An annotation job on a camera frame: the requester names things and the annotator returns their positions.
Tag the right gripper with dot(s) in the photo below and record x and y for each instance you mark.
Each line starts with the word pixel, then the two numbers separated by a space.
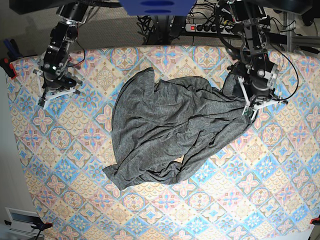
pixel 54 81

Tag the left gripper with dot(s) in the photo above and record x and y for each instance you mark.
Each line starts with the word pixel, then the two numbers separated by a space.
pixel 255 83

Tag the grey t-shirt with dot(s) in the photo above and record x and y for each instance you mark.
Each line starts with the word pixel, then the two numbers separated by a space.
pixel 163 132

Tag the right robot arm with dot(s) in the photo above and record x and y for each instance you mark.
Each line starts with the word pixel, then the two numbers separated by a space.
pixel 66 32

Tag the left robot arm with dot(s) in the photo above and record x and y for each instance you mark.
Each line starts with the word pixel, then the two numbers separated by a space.
pixel 246 19

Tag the red black clamp left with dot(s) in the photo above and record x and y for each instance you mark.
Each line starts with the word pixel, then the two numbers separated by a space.
pixel 13 54

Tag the power strip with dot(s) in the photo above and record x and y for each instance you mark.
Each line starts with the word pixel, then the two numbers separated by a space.
pixel 208 28

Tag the patterned tablecloth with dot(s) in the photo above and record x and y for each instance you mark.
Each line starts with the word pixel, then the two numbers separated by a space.
pixel 264 184

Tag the red clamp bottom left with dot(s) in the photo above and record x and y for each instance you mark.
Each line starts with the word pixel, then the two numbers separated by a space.
pixel 41 226

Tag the red clamp bottom right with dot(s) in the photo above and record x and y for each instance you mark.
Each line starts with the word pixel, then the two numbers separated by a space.
pixel 315 221

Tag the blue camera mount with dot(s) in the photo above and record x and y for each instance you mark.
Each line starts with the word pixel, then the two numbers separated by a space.
pixel 157 7

